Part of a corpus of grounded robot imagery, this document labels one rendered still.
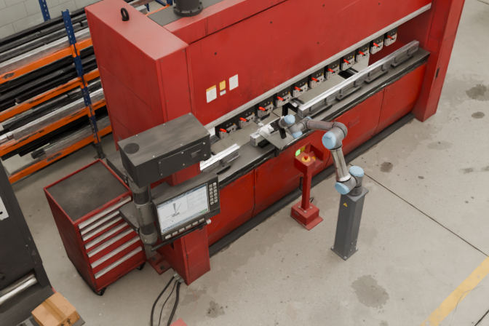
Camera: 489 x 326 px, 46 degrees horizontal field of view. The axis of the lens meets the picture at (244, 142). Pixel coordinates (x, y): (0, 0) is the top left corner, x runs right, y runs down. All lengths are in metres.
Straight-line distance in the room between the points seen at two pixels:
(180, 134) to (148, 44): 0.60
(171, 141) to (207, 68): 0.84
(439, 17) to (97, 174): 3.57
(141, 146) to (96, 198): 1.21
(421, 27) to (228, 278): 3.16
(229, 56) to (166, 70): 0.75
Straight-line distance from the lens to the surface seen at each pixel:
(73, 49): 5.52
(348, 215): 4.89
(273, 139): 4.85
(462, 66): 7.85
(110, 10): 4.07
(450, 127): 6.82
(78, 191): 4.66
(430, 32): 6.25
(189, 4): 3.87
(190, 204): 3.74
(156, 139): 3.47
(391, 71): 5.96
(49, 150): 5.96
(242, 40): 4.22
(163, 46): 3.61
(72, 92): 6.08
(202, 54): 4.02
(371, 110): 5.91
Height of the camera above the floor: 4.22
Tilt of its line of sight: 42 degrees down
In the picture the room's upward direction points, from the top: 1 degrees counter-clockwise
